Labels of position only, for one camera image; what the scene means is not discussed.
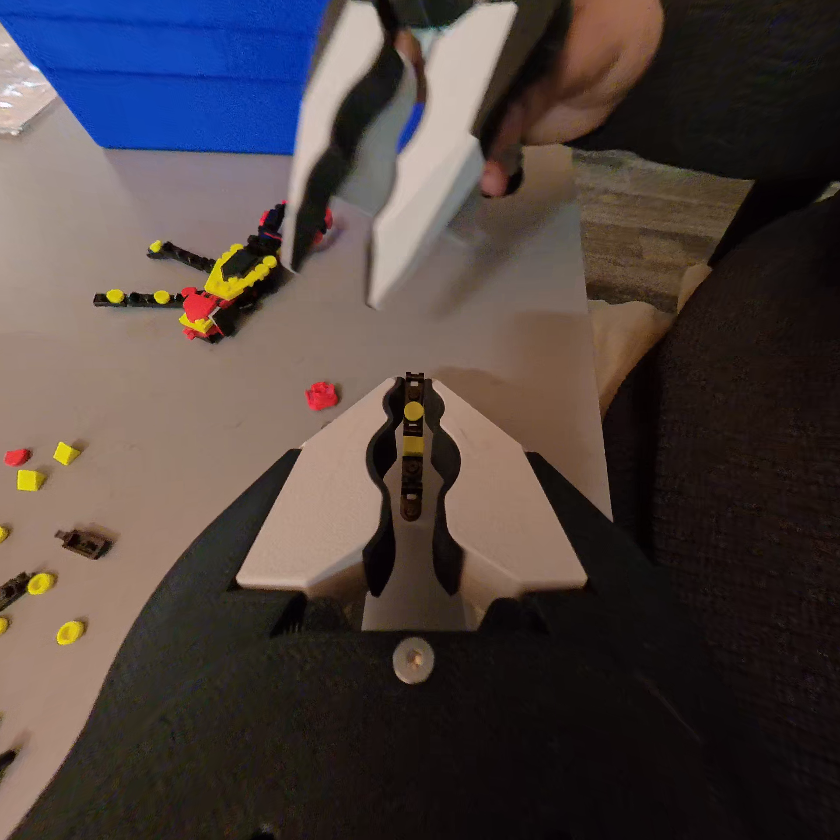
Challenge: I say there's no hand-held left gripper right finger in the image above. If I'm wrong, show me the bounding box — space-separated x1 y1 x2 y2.
425 379 589 611

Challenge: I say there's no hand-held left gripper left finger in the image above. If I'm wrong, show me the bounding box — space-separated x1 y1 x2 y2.
235 375 404 599

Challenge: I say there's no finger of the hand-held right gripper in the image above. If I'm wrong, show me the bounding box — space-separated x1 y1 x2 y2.
365 2 519 311
282 0 406 273

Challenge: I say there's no black yellow lego leg segment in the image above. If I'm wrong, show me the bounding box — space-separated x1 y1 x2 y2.
398 371 429 524

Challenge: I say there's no black yellow red lego model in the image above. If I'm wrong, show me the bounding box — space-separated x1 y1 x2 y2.
92 200 333 344

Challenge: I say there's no pile of loose lego pieces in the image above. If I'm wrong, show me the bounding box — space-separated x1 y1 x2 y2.
0 524 88 782

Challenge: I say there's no person's right hand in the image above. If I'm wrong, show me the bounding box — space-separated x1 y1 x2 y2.
481 0 665 199

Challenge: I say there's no blue plastic bin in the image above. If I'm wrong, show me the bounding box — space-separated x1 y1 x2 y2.
0 0 422 156

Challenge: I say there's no person's black knit clothing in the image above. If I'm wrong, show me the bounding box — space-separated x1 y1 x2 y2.
602 197 840 840

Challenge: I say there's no clear plastic bag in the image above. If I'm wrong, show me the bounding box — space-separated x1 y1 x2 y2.
0 26 60 137

